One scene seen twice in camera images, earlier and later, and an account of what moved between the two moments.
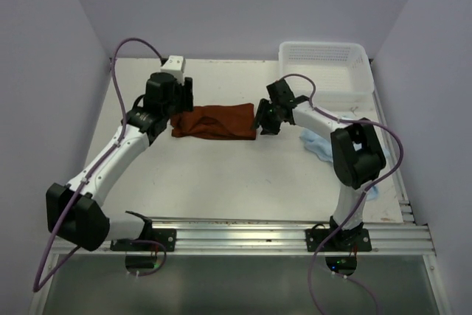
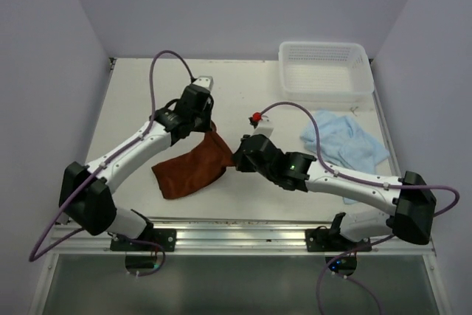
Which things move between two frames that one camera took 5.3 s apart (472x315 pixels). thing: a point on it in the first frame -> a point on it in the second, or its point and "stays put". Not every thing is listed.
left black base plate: [167, 236] stays put
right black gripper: [268, 128] -> [239, 163]
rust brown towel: [231, 122] -> [182, 176]
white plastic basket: [341, 71] stays put
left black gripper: [185, 91] -> [205, 125]
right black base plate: [344, 240] stays put
